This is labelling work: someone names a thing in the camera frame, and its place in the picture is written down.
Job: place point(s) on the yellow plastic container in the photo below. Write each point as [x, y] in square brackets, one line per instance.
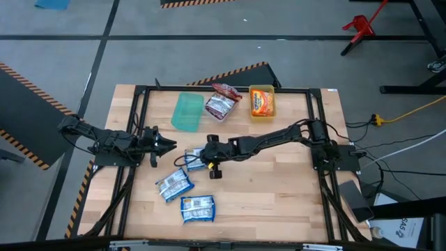
[262, 120]

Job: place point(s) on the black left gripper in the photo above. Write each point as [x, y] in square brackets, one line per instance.
[151, 143]

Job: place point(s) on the orange Maruchan ramen packet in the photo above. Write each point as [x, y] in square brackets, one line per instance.
[261, 102]

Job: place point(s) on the red metal stand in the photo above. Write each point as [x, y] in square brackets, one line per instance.
[360, 26]

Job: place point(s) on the black metal desk frame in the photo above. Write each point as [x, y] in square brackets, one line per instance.
[400, 89]

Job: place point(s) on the black aluminium table frame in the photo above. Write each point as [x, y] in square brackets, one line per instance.
[163, 87]

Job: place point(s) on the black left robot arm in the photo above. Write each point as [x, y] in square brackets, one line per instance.
[111, 141]

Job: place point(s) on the green plastic container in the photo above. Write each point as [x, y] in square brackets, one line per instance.
[188, 111]

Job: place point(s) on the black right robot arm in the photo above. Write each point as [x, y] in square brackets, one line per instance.
[265, 139]

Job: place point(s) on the person's shoe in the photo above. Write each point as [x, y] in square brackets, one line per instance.
[437, 65]

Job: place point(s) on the red Maruchan ramen packet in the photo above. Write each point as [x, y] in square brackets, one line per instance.
[226, 91]
[219, 106]

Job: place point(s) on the black hazard-striped floor mat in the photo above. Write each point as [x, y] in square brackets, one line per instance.
[28, 115]
[195, 2]
[251, 78]

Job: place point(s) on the black metal beam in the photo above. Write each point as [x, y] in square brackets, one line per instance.
[407, 210]

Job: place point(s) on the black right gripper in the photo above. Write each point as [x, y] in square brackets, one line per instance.
[216, 153]

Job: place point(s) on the blue floor mat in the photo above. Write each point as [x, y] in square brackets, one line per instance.
[52, 3]

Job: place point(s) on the clear plastic container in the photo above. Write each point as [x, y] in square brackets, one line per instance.
[220, 120]

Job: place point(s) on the white printed paper sheet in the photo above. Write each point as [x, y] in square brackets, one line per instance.
[393, 233]

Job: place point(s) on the blue Maruchan ramen packet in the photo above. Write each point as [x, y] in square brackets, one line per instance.
[174, 184]
[191, 162]
[197, 208]

